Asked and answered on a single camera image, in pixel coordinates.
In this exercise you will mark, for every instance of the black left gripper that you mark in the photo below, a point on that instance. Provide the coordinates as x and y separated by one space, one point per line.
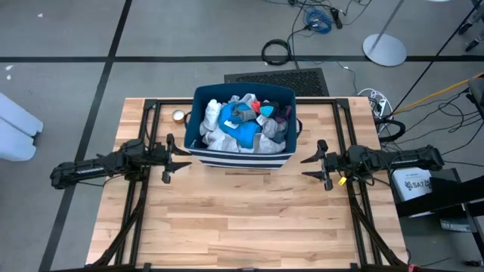
160 156

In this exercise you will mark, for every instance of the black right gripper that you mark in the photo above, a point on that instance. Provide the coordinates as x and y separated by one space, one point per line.
338 162

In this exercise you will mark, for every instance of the white button shirt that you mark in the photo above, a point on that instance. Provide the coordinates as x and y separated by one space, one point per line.
219 141

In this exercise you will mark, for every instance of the grey purple-striped sock pair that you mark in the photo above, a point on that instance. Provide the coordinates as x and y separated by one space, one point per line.
273 128

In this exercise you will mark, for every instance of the teal blue shirt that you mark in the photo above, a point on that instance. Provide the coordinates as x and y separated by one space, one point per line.
242 134

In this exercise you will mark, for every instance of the teal purple black sock pair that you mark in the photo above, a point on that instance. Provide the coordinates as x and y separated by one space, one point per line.
270 110

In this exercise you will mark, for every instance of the coral pink sock pair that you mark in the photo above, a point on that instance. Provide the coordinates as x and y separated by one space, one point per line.
256 106

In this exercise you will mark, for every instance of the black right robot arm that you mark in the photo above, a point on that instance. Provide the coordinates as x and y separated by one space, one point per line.
401 160

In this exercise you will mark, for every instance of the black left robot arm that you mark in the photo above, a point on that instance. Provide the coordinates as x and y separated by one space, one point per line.
94 168

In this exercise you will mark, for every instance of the small tape roll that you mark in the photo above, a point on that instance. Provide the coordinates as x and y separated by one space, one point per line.
177 115

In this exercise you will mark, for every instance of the navy white striped fabric basket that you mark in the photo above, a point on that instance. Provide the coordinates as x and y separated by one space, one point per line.
242 160

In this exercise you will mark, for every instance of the white printed box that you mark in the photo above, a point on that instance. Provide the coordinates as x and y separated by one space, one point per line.
412 185

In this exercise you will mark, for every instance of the black perforated floor mat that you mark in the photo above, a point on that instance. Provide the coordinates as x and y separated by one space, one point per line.
280 77

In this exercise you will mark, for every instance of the black cart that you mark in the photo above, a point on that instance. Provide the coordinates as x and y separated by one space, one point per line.
446 194

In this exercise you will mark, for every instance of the grey round stand base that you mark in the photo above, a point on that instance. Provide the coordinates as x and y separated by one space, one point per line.
385 50

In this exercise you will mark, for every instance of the yellow pole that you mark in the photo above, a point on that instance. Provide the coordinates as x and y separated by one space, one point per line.
435 95

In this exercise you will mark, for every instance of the black power brick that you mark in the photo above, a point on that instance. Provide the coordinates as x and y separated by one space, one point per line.
336 17

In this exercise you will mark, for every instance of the thin black stand pole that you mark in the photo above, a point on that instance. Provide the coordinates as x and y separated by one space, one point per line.
431 65

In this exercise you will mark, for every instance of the white floor object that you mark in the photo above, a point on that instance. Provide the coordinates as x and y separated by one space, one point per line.
17 128

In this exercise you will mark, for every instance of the black metal table frame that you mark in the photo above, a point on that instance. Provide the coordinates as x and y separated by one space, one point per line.
149 113

